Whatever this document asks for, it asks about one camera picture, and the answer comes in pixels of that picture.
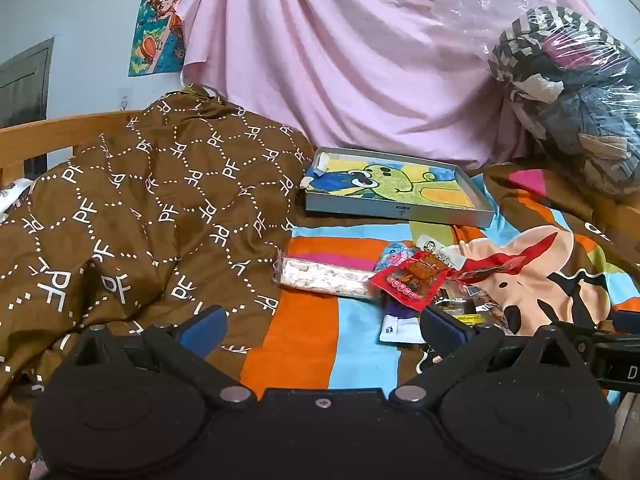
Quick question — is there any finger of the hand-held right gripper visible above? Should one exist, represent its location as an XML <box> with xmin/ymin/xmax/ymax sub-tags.
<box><xmin>570</xmin><ymin>325</ymin><xmax>640</xmax><ymax>357</ymax></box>
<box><xmin>614</xmin><ymin>310</ymin><xmax>640</xmax><ymax>335</ymax></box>

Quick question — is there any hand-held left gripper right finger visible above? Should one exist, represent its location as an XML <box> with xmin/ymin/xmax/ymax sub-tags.
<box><xmin>391</xmin><ymin>304</ymin><xmax>585</xmax><ymax>407</ymax></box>

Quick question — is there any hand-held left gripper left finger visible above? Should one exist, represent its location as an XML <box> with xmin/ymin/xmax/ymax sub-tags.
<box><xmin>60</xmin><ymin>305</ymin><xmax>256</xmax><ymax>408</ymax></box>

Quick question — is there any clear cookie packet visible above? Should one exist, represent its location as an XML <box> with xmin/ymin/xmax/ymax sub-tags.
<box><xmin>432</xmin><ymin>287</ymin><xmax>473</xmax><ymax>322</ymax></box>

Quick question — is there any dark blue snack packet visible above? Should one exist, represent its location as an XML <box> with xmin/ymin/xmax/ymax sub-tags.
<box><xmin>379</xmin><ymin>295</ymin><xmax>426</xmax><ymax>345</ymax></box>

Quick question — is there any clear brown snack packet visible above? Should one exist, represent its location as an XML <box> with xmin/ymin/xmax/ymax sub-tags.
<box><xmin>467</xmin><ymin>287</ymin><xmax>513</xmax><ymax>336</ymax></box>

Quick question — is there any clear rice cracker packet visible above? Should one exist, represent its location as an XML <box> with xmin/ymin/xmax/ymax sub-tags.
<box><xmin>274</xmin><ymin>250</ymin><xmax>381</xmax><ymax>302</ymax></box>

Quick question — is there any grey tray box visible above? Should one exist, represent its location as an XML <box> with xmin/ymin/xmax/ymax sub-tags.
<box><xmin>304</xmin><ymin>146</ymin><xmax>495</xmax><ymax>229</ymax></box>

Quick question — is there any colourful cartoon bedsheet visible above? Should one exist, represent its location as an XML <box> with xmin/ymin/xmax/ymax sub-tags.
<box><xmin>239</xmin><ymin>160</ymin><xmax>640</xmax><ymax>411</ymax></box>

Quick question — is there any brown patterned quilt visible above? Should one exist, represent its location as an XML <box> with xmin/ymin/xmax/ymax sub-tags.
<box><xmin>0</xmin><ymin>85</ymin><xmax>316</xmax><ymax>480</ymax></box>

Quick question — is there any clear bag of clothes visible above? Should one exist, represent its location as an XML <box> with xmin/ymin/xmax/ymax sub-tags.
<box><xmin>440</xmin><ymin>0</ymin><xmax>640</xmax><ymax>202</ymax></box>

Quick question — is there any pink hanging sheet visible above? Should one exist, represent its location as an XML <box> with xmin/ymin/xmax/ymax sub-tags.
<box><xmin>175</xmin><ymin>0</ymin><xmax>601</xmax><ymax>171</ymax></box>

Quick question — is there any wooden bed rail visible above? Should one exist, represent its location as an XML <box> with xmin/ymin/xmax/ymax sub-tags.
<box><xmin>0</xmin><ymin>110</ymin><xmax>146</xmax><ymax>186</ymax></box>

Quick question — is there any wall poster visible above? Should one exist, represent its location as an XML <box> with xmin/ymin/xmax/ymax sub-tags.
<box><xmin>128</xmin><ymin>0</ymin><xmax>195</xmax><ymax>78</ymax></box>

